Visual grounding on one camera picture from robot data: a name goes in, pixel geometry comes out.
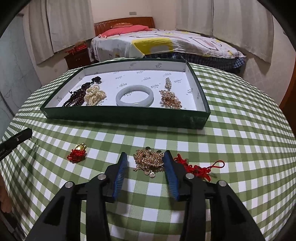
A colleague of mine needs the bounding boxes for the red knot gold pendant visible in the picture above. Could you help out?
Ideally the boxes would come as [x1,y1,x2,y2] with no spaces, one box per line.
[173,154,225,182]

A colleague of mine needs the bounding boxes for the red bead gold charm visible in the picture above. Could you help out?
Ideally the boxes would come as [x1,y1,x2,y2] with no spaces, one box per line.
[67,143,87,163]

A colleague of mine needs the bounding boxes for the dark bead bracelet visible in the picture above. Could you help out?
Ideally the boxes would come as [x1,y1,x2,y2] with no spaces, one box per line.
[62,81,93,108]

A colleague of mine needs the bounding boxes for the gold coin chain bracelet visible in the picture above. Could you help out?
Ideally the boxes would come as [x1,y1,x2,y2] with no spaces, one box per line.
[132,146,165,178]

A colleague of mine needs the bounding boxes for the white pearl necklace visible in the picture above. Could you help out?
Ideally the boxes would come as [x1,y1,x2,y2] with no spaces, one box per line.
[84,84,107,107]

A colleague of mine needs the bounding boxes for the gold rhinestone chain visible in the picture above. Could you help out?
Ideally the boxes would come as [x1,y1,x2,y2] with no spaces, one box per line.
[159,89,183,110]

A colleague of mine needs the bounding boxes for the pale jade bangle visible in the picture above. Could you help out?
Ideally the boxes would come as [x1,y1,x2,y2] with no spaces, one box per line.
[115,85,154,108]

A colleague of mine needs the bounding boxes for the green white jewelry tray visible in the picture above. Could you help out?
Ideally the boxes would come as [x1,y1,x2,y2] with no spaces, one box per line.
[41,59,211,130]

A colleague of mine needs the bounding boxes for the person's hand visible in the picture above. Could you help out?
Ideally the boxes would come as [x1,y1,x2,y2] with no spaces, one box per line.
[0,176,11,213]

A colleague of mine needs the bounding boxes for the frosted glass wardrobe door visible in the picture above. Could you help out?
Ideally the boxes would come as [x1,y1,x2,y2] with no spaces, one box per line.
[0,14,42,136]

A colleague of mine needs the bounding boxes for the green checked tablecloth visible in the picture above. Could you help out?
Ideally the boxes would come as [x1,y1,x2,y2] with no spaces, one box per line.
[1,64,295,240]

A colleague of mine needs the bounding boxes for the dark wooden nightstand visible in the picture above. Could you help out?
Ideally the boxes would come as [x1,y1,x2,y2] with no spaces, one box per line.
[64,48,91,69]

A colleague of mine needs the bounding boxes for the red boxes on nightstand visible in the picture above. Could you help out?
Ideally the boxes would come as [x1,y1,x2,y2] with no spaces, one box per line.
[66,41,87,54]

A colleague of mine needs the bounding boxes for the brown wooden door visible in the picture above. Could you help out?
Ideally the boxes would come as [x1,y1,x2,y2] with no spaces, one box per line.
[279,55,296,121]

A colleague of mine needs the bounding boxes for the left white curtain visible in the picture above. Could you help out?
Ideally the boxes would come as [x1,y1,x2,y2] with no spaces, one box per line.
[21,0,95,65]

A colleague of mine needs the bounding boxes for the white curtain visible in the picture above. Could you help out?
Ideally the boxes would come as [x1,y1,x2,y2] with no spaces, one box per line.
[176,0,274,63]
[21,0,95,65]

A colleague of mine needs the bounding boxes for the wooden headboard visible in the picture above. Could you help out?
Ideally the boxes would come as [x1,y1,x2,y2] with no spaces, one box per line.
[94,16,155,36]

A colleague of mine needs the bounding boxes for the bed with patterned sheet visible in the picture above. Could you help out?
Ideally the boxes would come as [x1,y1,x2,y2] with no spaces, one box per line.
[91,29,246,71]

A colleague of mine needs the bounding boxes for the pink pillow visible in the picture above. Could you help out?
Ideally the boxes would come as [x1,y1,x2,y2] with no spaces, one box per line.
[99,25,151,38]

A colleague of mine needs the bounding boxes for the orange patterned pillow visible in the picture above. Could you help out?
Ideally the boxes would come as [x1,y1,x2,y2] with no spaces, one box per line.
[110,22,133,29]

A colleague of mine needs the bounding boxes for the right white curtain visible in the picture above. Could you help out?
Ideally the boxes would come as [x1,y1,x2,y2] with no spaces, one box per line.
[176,0,274,63]

